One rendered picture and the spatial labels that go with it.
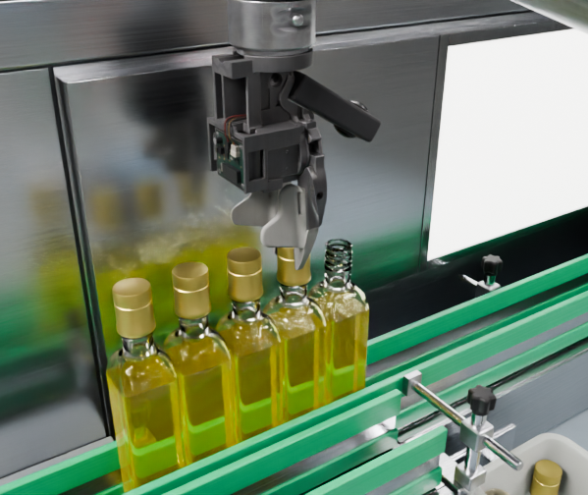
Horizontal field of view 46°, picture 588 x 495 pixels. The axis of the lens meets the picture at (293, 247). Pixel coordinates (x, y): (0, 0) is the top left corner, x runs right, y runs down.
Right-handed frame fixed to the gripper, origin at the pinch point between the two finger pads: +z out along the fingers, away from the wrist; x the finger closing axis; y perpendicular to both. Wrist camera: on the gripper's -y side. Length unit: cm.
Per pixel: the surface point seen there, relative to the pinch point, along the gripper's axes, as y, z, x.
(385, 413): -8.4, 20.9, 6.3
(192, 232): 5.8, 1.5, -11.9
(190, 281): 12.1, -0.5, 1.6
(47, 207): 20.2, -3.8, -14.7
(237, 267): 7.1, -0.2, 1.0
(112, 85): 12.9, -15.8, -11.8
